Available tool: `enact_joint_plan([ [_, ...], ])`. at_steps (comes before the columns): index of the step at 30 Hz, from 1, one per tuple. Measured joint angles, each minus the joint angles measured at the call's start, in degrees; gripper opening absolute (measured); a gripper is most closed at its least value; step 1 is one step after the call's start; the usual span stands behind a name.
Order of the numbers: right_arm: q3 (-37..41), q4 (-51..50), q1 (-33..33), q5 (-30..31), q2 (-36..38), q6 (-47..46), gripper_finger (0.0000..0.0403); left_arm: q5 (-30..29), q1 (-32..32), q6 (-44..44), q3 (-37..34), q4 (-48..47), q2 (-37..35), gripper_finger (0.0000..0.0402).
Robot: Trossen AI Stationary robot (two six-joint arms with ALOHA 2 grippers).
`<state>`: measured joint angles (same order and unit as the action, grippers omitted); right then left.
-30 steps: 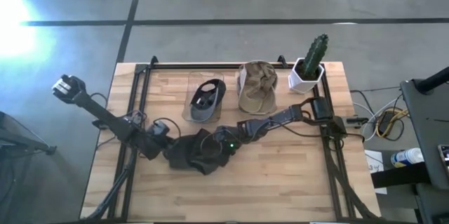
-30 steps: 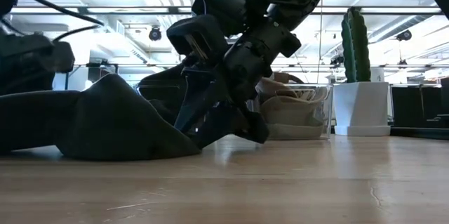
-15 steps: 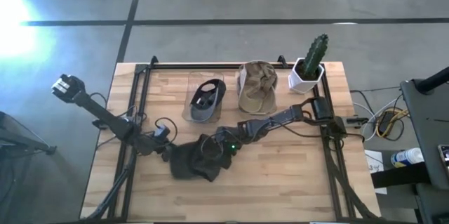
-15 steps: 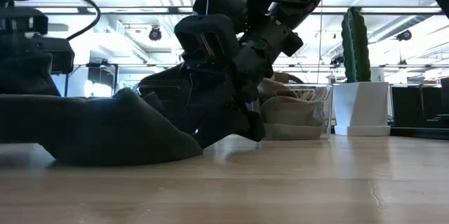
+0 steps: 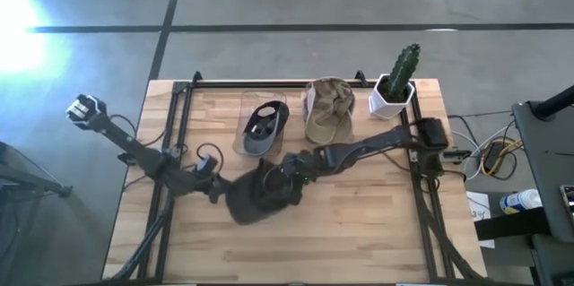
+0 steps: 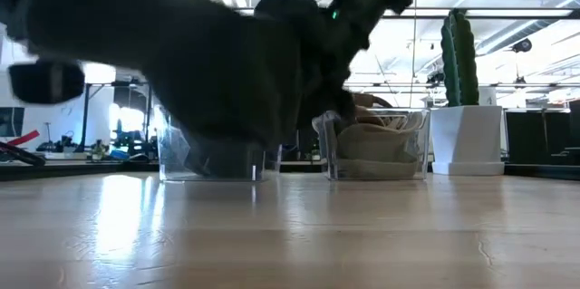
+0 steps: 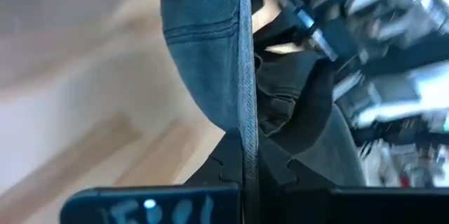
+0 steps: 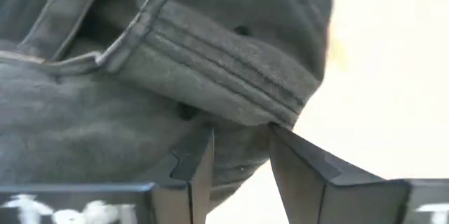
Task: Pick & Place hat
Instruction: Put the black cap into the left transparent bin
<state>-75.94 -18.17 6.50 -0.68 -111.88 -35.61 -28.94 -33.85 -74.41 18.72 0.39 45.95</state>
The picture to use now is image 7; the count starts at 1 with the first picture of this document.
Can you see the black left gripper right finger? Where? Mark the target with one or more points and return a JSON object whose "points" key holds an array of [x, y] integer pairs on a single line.
{"points": [[350, 206]]}

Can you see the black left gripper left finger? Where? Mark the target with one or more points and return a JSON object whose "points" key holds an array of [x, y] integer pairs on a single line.
{"points": [[182, 203]]}

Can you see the dark grey baseball cap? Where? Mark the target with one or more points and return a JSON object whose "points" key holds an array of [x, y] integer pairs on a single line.
{"points": [[207, 66]]}

